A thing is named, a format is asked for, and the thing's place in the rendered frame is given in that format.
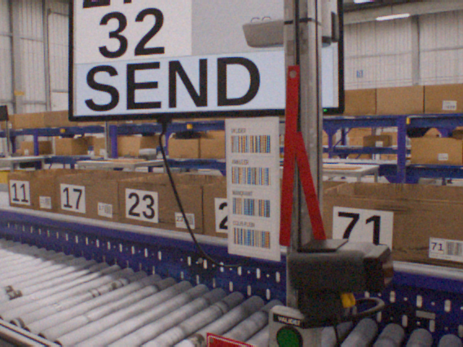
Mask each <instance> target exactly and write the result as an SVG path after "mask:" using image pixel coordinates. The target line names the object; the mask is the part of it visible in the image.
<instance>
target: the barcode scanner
mask: <svg viewBox="0 0 463 347"><path fill-rule="evenodd" d="M348 241H349V240H348V239H312V240H310V241H309V242H307V243H305V244H304V245H303V246H301V247H300V248H297V249H296V250H294V251H292V252H291V253H290V254H289V256H288V258H287V259H286V266H287V272H288V278H289V284H290V286H291V287H292V288H293V289H294V290H297V291H299V292H303V294H304V297H305V299H306V304H307V307H308V310H309V313H310V315H307V316H306V317H305V318H304V319H302V320H301V321H300V322H299V327H300V328H301V329H303V330H306V329H313V328H315V327H334V326H338V325H340V324H341V323H342V320H341V317H342V316H347V315H349V314H350V310H349V307H352V306H353V305H354V304H355V299H354V297H353V296H354V295H353V293H354V294H361V293H366V291H368V292H370V293H382V292H384V290H385V289H386V288H387V286H388V285H389V284H390V282H391V281H392V280H393V278H394V275H395V272H394V265H393V259H392V252H391V251H390V249H389V246H388V245H387V246H385V245H378V246H376V247H375V245H373V244H372V243H369V242H348Z"/></svg>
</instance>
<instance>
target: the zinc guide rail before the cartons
mask: <svg viewBox="0 0 463 347"><path fill-rule="evenodd" d="M0 210H3V211H8V212H14V213H23V214H29V215H34V216H40V217H46V218H50V219H55V220H60V221H66V222H76V223H81V224H87V225H93V226H103V227H108V228H112V229H114V230H119V231H131V232H136V233H142V234H147V235H158V236H164V237H170V238H175V239H185V240H186V241H192V242H194V241H193V238H192V236H191V234H189V233H185V232H179V231H168V230H161V229H155V228H149V227H143V226H132V225H126V224H125V223H119V222H108V221H102V220H96V219H90V218H84V217H73V216H67V215H61V214H55V213H50V212H44V211H38V210H32V209H22V208H16V207H11V206H4V205H0ZM194 235H195V237H196V241H197V242H198V243H203V244H213V245H219V246H225V247H228V239H222V237H216V236H209V235H198V234H194ZM280 255H285V256H287V247H281V246H280ZM393 265H394V271H399V272H410V273H415V274H421V275H431V276H436V277H442V278H452V279H461V280H463V270H462V269H457V268H451V267H447V268H446V267H440V266H428V265H422V264H417V263H411V262H405V261H401V262H399V261H393Z"/></svg>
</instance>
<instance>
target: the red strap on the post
mask: <svg viewBox="0 0 463 347"><path fill-rule="evenodd" d="M299 73H300V66H288V70H287V77H288V86H287V103H286V118H285V135H284V166H283V182H282V199H281V216H280V231H279V245H283V246H287V247H290V237H291V222H292V207H293V178H294V162H295V157H296V161H297V165H298V172H299V175H300V179H301V183H302V189H303V194H304V197H306V203H307V207H308V211H309V214H310V218H311V225H312V229H313V232H314V236H315V239H327V237H326V234H325V230H324V224H323V219H322V216H321V212H320V206H319V202H318V199H317V195H316V191H315V184H314V181H313V177H312V174H311V167H310V163H309V160H308V155H307V152H306V145H304V142H303V137H302V131H300V132H297V116H298V87H299ZM296 132H297V133H296Z"/></svg>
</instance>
